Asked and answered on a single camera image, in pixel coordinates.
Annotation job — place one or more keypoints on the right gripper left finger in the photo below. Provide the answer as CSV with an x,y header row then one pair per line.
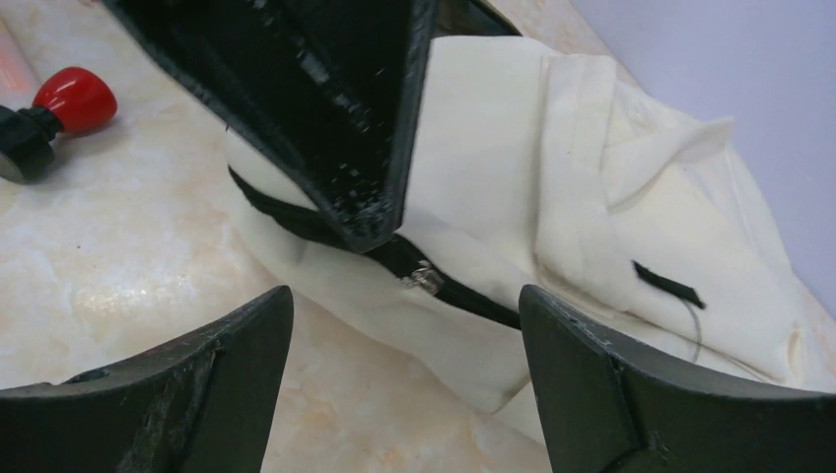
x,y
202,402

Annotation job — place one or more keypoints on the red black stamp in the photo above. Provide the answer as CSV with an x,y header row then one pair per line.
x,y
72,101

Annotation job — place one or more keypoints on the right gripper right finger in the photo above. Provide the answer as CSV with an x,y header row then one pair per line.
x,y
610,403

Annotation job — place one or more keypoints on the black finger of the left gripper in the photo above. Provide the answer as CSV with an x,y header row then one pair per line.
x,y
327,91

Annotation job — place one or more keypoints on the beige canvas student bag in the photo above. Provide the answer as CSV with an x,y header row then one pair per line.
x,y
536,167

